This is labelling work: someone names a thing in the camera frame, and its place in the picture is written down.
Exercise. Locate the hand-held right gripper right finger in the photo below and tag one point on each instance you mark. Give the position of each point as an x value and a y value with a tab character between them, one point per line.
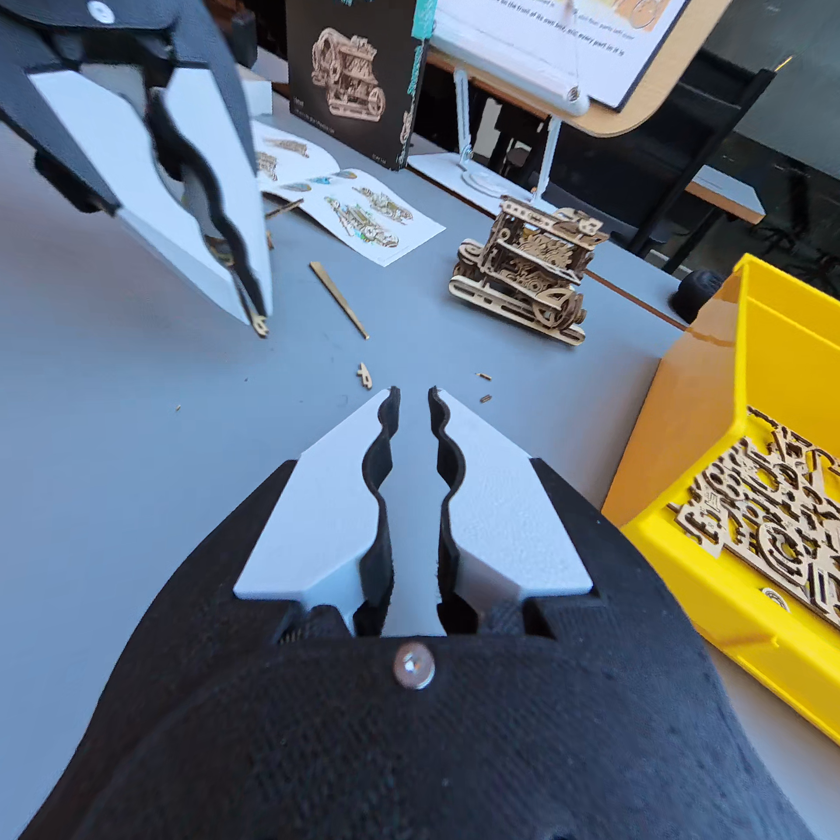
505	525

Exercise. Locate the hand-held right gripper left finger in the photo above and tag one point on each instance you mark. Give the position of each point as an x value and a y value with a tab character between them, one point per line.
315	525

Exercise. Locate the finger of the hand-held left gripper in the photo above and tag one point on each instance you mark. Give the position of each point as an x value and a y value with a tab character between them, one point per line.
220	151
98	144

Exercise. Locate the tiny wooden model part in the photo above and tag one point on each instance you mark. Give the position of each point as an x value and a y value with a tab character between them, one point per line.
259	323

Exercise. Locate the wooden submarine model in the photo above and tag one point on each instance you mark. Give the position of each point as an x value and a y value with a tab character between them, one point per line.
525	269

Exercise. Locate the black model kit box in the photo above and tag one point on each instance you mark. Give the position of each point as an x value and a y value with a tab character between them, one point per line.
354	131

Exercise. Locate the short wooden strip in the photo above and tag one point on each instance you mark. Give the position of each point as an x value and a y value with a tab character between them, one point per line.
283	208

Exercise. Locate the small wooden part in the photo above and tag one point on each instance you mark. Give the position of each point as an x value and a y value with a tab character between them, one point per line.
365	376

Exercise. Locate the thin wooden stick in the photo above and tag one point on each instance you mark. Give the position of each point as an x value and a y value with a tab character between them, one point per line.
338	298

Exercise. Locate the yellow plastic bin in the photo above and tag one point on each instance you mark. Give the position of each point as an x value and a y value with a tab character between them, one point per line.
669	420

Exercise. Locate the open instruction booklet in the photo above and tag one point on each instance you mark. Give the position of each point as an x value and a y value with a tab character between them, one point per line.
410	233

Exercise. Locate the laser-cut wooden part sheets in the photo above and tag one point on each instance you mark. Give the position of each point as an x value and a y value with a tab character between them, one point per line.
754	512

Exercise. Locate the white document stand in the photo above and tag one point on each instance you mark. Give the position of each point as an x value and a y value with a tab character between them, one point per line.
489	180

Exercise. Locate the black round stool seat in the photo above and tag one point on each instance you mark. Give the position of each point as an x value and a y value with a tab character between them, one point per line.
695	295

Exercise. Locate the black chair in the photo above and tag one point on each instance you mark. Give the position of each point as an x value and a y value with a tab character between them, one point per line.
623	170

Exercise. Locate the laminated instruction sheet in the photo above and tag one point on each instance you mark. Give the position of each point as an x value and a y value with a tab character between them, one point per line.
590	59

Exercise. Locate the instruction poster on stand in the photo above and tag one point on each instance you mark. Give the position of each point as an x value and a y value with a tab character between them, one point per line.
630	121

